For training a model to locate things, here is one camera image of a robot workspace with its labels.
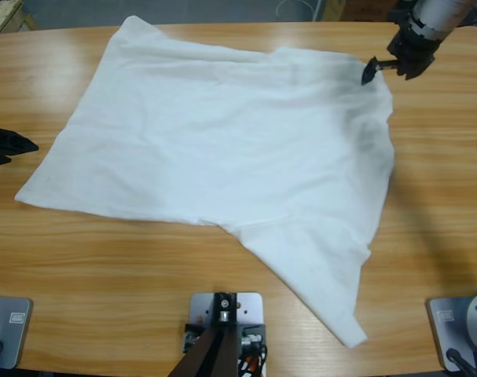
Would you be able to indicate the light wooden pallet stack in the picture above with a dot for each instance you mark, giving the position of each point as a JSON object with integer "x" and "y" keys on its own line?
{"x": 6, "y": 15}

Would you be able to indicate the dark post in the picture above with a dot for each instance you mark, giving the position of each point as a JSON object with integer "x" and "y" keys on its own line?
{"x": 216, "y": 353}

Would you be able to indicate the white mount block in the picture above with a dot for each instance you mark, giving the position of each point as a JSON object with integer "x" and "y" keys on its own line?
{"x": 250, "y": 310}

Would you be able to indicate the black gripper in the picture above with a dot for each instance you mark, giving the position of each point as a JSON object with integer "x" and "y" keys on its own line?
{"x": 415, "y": 51}

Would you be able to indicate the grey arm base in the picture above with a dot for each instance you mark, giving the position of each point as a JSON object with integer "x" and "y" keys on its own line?
{"x": 10, "y": 334}
{"x": 446, "y": 326}

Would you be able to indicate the white T-shirt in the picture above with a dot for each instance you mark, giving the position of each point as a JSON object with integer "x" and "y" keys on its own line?
{"x": 222, "y": 137}

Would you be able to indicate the dark brown cardboard box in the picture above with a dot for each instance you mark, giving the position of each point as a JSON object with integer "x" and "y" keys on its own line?
{"x": 365, "y": 8}

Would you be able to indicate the light brown cardboard box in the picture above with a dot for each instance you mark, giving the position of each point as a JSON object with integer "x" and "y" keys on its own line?
{"x": 332, "y": 9}

